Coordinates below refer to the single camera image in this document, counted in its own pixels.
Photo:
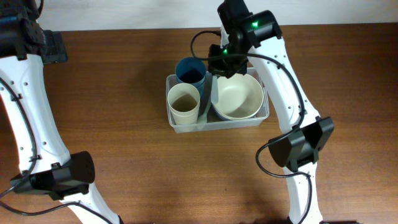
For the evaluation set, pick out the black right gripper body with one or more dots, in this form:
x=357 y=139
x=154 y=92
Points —
x=228 y=66

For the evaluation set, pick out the blue cup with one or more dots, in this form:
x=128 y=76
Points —
x=200 y=86
x=190 y=70

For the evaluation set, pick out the white plastic fork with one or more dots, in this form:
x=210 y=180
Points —
x=214 y=90

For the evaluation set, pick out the cream bowl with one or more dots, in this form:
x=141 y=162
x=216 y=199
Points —
x=239 y=90
x=240 y=113

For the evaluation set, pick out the cream cup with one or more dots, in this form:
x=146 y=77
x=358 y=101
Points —
x=185 y=118
x=183 y=99

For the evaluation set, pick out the white plastic knife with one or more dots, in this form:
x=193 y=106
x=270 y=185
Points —
x=202 y=120

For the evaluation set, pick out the cream cup front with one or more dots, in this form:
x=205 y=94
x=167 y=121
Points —
x=185 y=118

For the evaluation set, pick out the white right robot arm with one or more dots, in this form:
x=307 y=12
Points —
x=257 y=39

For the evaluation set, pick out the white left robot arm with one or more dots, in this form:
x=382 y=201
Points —
x=46 y=165

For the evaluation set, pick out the clear plastic storage container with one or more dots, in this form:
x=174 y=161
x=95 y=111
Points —
x=213 y=120

